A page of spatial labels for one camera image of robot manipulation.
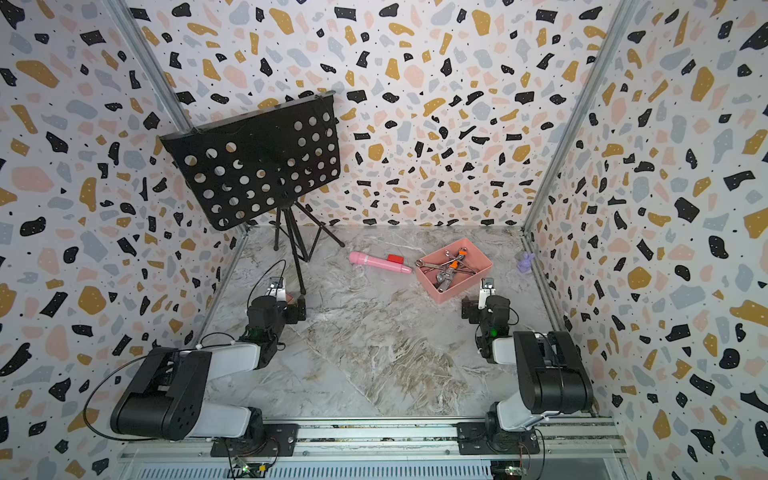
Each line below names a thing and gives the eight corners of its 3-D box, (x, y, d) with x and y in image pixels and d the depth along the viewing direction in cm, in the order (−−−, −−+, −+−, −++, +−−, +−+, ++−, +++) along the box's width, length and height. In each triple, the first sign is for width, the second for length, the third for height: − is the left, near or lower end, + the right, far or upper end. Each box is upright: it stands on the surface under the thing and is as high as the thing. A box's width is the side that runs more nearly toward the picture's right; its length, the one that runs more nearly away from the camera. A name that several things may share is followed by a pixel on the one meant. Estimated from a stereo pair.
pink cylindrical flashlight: (349, 264, 113) (348, 257, 110) (353, 256, 116) (352, 249, 112) (410, 276, 110) (410, 270, 107) (412, 268, 112) (413, 261, 109)
